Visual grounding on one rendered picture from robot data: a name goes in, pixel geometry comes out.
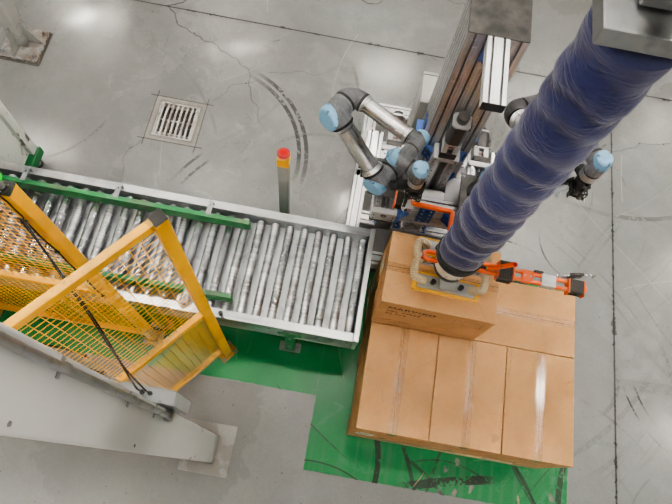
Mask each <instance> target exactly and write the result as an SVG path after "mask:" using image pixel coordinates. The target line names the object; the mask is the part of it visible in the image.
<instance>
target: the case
mask: <svg viewBox="0 0 672 504"><path fill-rule="evenodd" d="M419 237H420V236H415V235H410V234H405V233H400V232H396V231H392V234H391V236H390V238H389V241H388V243H387V245H386V248H385V250H384V253H383V255H382V257H381V263H380V269H379V275H378V280H377V286H376V292H375V298H374V304H373V309H372V315H371V320H373V321H378V322H383V323H388V324H393V325H398V326H403V327H407V328H412V329H417V330H422V331H427V332H432V333H437V334H441V335H446V336H451V337H456V338H461V339H466V340H471V341H473V340H474V339H475V338H477V337H478V336H480V335H481V334H482V333H484V332H485V331H487V330H488V329H489V328H491V327H492V326H493V325H495V323H496V312H497V300H498V289H499V282H496V281H495V280H494V276H492V275H488V276H489V280H490V281H489V282H490V283H489V287H488V289H487V292H486V293H485V294H483V295H479V300H478V303H472V302H468V301H463V300H458V299H454V298H449V297H445V296H440V295H435V294H431V293H426V292H422V291H417V290H412V289H411V284H412V278H411V275H410V268H411V264H412V262H413V261H412V260H414V258H416V257H415V254H414V243H415V241H416V240H417V238H419ZM501 255H502V253H497V252H493V253H492V255H491V258H492V259H491V260H492V263H494V264H496V263H497V262H498V261H500V260H501ZM418 271H421V272H426V273H430V274H435V275H437V274H436V273H435V271H434V267H432V266H428V265H423V264H420V265H419V268H418ZM461 280H463V281H467V282H472V283H476V284H480V286H481V278H480V277H478V276H474V275H470V276H468V277H464V278H463V279H461Z"/></svg>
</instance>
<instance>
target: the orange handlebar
mask: <svg viewBox="0 0 672 504"><path fill-rule="evenodd" d="M411 204H412V205H413V206H416V207H420V208H425V209H429V210H434V211H438V212H443V213H448V214H450V216H449V223H448V230H449V228H450V226H451V225H452V224H453V221H454V215H455V212H454V211H453V209H449V208H444V207H440V206H435V205H431V204H426V203H421V202H415V201H411ZM448 230H447V232H448ZM427 254H432V255H436V251H434V250H430V249H426V250H424V251H423V253H422V257H423V259H424V260H425V261H428V262H433V263H438V261H437V259H435V258H431V257H427ZM493 265H497V264H494V263H489V262H484V264H483V266H487V267H488V266H493ZM477 272H479V273H483V274H488V275H492V276H496V274H497V272H495V271H490V270H486V269H481V268H480V269H479V270H478V271H477ZM515 273H519V274H521V277H518V276H515V281H520V283H525V284H529V285H530V284H534V285H538V286H541V283H542V282H541V281H536V280H533V277H537V278H541V277H542V274H540V273H535V272H533V271H530V270H526V269H523V270H522V269H517V268H516V269H515ZM556 282H560V283H565V284H567V282H568V280H567V279H563V278H558V277H556ZM555 289H557V290H561V291H567V287H564V286H559V285H556V288H555Z"/></svg>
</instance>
